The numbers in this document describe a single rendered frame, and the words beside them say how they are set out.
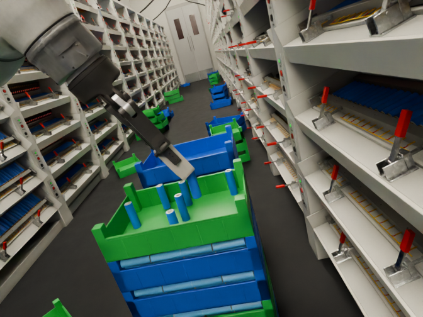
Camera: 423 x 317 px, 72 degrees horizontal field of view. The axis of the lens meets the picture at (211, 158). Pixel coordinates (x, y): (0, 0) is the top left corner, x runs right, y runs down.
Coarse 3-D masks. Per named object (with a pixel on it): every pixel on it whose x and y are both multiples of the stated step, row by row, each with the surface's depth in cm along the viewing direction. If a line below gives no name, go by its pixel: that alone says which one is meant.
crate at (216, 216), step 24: (240, 168) 68; (144, 192) 74; (168, 192) 73; (216, 192) 73; (240, 192) 69; (120, 216) 67; (144, 216) 71; (192, 216) 65; (216, 216) 52; (240, 216) 52; (96, 240) 56; (120, 240) 55; (144, 240) 55; (168, 240) 55; (192, 240) 55; (216, 240) 54
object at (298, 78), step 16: (272, 0) 72; (288, 0) 70; (304, 0) 70; (288, 16) 71; (272, 32) 81; (288, 64) 75; (304, 64) 75; (288, 80) 77; (304, 80) 77; (320, 80) 77; (288, 96) 81; (288, 112) 86; (304, 144) 83; (304, 208) 99; (320, 208) 90; (320, 256) 97
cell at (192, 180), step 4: (192, 172) 53; (188, 176) 53; (192, 176) 53; (188, 180) 53; (192, 180) 53; (196, 180) 54; (188, 184) 54; (192, 184) 53; (196, 184) 54; (192, 188) 54; (196, 188) 54; (192, 192) 54; (196, 192) 54; (200, 192) 55; (192, 196) 55; (196, 196) 54; (200, 196) 55
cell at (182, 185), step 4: (180, 184) 68; (184, 184) 68; (180, 188) 68; (184, 188) 68; (184, 192) 68; (188, 192) 69; (184, 196) 69; (188, 196) 69; (184, 200) 69; (188, 200) 69; (188, 204) 70
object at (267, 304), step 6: (264, 258) 74; (270, 288) 68; (270, 294) 63; (270, 300) 59; (264, 306) 60; (270, 306) 59; (240, 312) 61; (246, 312) 61; (252, 312) 60; (258, 312) 60; (264, 312) 60; (270, 312) 60
